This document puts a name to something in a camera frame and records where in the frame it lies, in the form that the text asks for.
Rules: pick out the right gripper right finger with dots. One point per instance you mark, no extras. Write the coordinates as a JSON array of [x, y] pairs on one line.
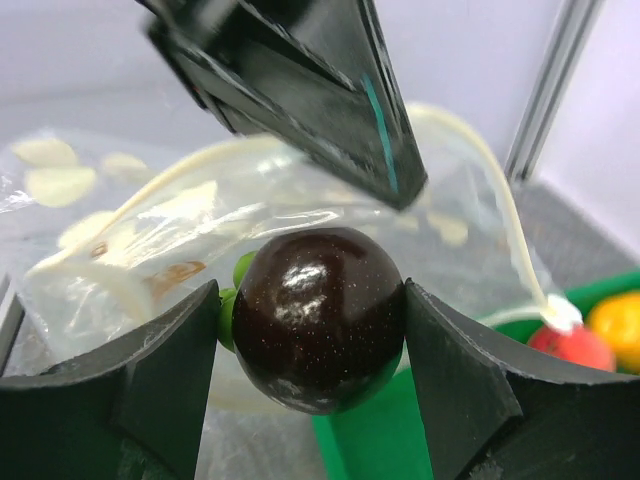
[[494, 408]]

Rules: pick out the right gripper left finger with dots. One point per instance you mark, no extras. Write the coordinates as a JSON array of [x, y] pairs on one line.
[[130, 409]]

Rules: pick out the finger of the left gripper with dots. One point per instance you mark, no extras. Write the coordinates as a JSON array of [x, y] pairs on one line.
[[316, 74]]

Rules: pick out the red peach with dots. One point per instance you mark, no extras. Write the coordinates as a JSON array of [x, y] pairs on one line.
[[581, 346]]

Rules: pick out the orange yellow fruit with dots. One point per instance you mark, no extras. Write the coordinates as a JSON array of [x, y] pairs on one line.
[[616, 321]]

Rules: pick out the clear dotted zip bag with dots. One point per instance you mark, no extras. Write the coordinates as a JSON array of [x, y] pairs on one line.
[[102, 244]]

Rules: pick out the dark purple mangosteen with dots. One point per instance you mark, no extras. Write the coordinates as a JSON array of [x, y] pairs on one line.
[[318, 323]]

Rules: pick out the green plastic tray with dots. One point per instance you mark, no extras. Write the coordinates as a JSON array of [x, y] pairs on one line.
[[384, 438]]

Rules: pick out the aluminium frame post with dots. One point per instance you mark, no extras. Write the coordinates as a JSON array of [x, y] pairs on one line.
[[569, 36]]

